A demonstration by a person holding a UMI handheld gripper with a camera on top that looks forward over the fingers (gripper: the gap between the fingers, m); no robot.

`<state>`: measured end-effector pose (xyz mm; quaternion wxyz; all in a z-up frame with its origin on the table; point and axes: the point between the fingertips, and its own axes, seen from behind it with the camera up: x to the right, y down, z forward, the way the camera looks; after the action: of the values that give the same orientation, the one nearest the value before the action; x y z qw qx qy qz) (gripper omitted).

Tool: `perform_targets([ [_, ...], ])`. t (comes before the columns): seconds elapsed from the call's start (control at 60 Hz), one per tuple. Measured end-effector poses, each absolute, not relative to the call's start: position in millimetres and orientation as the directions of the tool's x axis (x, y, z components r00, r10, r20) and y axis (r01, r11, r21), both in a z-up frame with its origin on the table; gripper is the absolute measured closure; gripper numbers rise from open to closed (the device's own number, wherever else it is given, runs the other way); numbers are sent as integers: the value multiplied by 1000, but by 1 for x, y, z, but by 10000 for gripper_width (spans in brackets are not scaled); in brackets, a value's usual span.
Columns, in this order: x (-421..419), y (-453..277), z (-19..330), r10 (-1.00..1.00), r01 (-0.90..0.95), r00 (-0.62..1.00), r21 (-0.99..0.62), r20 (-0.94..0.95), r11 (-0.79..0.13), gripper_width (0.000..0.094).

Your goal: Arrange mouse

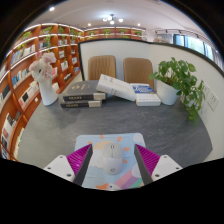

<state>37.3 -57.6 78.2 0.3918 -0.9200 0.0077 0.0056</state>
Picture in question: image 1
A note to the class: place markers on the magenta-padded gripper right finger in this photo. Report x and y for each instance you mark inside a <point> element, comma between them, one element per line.
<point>166,166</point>

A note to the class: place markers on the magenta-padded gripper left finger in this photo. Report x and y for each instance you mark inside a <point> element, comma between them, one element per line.
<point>58,166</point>

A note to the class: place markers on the light grey computer mouse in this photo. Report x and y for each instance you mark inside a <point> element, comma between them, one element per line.
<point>112,160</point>

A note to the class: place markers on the pastel printed mouse pad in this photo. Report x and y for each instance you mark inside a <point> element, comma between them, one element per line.
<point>128,141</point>

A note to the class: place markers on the dark grey hardcover book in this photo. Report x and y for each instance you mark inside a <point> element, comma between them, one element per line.
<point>81,90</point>
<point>80,104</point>

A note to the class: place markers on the blue and white book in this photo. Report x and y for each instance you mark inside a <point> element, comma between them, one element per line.
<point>146,96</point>

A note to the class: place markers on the white vase with pink flowers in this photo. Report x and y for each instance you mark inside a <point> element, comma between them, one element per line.
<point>46,86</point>

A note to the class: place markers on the green plant in white pot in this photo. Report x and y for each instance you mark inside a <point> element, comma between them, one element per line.
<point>176,80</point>

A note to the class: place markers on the orange wooden shelf unit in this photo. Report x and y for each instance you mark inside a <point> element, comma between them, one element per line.
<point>20,86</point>

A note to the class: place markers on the thick white book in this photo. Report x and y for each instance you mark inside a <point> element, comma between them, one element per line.
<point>115,87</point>

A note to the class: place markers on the tan upholstered chair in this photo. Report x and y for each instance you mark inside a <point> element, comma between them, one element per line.
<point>101,66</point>
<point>138,71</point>

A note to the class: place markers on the ceiling lamp with round bulbs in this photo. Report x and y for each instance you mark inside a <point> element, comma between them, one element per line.
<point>112,19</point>

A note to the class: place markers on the recessed ceiling spotlights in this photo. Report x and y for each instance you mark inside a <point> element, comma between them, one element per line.
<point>51,9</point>

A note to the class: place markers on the white wall socket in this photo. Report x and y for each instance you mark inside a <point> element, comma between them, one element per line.
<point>213,100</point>
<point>205,90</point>

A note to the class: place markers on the window with dark frame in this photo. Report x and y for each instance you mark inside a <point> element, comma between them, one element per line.
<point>196,45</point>

